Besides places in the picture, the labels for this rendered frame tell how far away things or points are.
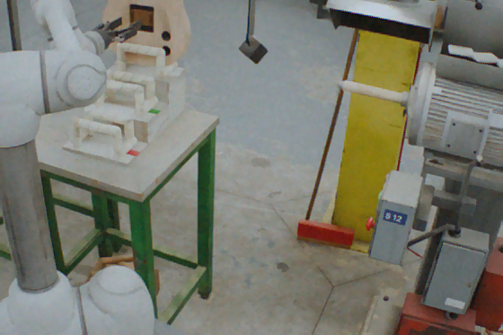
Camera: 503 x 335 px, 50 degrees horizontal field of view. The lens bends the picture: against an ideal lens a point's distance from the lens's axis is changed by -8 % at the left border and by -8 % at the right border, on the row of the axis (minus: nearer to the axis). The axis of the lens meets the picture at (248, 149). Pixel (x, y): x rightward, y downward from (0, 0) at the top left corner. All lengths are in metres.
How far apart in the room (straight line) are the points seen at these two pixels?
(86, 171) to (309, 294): 1.35
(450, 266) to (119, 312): 0.96
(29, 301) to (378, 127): 1.89
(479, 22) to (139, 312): 1.22
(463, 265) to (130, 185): 1.04
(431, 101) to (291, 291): 1.47
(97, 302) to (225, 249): 1.67
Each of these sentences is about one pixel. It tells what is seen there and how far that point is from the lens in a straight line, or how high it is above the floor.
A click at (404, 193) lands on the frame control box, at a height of 1.12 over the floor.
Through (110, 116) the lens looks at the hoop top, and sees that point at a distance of 1.97.
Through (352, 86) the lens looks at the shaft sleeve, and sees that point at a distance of 1.74.
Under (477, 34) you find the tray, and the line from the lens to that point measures 1.73.
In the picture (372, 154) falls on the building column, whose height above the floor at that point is 0.55.
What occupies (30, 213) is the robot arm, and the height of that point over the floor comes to 1.20.
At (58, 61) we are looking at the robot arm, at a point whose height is 1.53.
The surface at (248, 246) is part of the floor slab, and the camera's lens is 3.04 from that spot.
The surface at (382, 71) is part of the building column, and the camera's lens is 2.66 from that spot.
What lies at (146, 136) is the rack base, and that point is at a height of 0.97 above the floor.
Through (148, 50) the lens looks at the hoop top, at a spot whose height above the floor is 1.20.
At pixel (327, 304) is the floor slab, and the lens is 2.77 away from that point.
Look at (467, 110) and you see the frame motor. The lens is 1.62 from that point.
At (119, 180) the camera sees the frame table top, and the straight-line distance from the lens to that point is 1.84.
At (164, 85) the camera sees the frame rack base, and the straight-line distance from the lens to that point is 2.08.
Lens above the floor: 1.94
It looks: 30 degrees down
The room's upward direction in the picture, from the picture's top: 4 degrees clockwise
